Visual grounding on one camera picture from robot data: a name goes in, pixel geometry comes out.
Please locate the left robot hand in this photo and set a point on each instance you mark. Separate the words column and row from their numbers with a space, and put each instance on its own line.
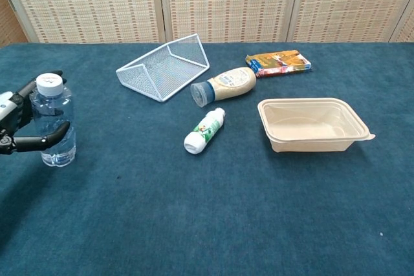
column 16, row 114

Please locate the transparent plastic water bottle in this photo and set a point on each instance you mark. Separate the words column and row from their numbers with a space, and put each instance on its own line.
column 53, row 108

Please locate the small white green bottle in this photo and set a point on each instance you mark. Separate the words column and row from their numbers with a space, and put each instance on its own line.
column 203, row 130

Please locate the beige sauce squeeze bottle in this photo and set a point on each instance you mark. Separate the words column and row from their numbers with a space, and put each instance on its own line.
column 233, row 83

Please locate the teal felt table cloth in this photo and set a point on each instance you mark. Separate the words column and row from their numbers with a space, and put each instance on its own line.
column 194, row 208

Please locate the yellow colourful snack packet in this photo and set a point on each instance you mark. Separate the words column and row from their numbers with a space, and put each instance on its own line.
column 278, row 62

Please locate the beige plastic food container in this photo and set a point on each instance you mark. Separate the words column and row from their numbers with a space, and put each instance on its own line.
column 307, row 127

